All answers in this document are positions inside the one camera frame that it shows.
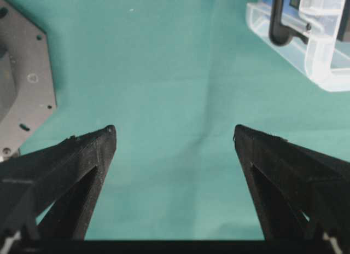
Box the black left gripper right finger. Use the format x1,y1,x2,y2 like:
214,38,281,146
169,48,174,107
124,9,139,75
234,124,349,249

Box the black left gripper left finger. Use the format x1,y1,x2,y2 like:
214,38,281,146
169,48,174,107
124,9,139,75
1,125,116,247

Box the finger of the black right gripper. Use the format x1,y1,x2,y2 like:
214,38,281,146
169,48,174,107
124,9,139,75
269,0,308,46

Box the clear plastic storage case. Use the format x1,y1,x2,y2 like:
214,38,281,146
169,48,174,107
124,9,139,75
246,0,349,92

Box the green table cloth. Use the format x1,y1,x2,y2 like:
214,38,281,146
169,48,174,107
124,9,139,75
7,0,349,240

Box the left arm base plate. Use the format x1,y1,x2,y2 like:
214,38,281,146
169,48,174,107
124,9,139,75
1,0,56,161

